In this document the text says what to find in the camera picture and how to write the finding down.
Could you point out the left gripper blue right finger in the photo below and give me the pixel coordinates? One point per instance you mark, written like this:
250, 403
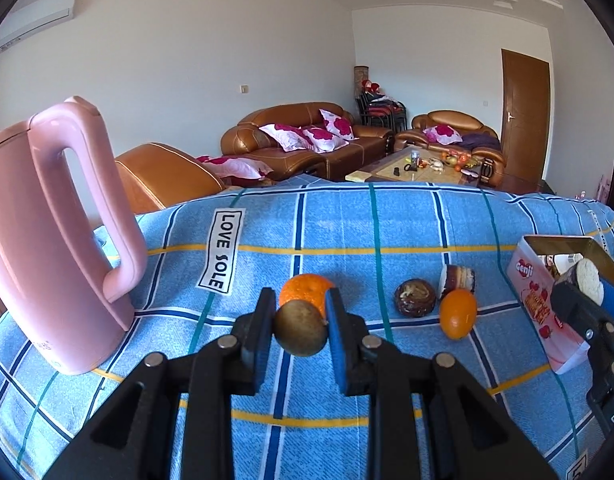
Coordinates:
345, 333

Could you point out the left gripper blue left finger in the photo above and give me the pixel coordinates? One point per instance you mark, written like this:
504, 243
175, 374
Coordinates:
253, 332

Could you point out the brown kiwi fruit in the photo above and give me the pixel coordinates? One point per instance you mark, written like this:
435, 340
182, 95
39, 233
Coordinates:
299, 328

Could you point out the orange tangerine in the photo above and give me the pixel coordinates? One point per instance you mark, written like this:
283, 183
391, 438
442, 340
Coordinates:
458, 313
307, 287

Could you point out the layered cylinder cake toy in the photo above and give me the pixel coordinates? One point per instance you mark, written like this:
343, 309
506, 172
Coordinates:
454, 277

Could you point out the dark chocolate round toy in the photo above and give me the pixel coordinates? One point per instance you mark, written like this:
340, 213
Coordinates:
415, 298

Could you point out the blue plaid table cloth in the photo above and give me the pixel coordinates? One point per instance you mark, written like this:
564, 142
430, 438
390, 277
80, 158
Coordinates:
208, 260

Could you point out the pink rectangular tin box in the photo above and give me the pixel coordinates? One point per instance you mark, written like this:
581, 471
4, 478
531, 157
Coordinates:
538, 261

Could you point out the pink floral cushion on floor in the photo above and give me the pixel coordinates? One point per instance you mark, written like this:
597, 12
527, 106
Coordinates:
235, 167

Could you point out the wooden coffee table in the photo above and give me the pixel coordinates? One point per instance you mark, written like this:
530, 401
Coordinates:
422, 165

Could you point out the brown leather near chair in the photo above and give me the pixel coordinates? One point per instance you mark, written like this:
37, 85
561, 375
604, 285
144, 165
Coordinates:
156, 176

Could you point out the brown leather three-seat sofa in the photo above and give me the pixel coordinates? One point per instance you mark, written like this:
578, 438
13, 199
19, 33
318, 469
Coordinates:
318, 138

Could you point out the stacked dark chairs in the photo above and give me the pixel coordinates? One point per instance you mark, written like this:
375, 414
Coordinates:
380, 111

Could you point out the brown leather armchair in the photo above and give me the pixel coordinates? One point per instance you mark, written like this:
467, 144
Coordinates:
456, 133

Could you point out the brown wooden door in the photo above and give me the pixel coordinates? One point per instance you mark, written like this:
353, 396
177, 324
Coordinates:
526, 115

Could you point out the white wall air conditioner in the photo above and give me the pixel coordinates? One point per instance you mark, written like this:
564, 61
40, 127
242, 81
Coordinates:
31, 19

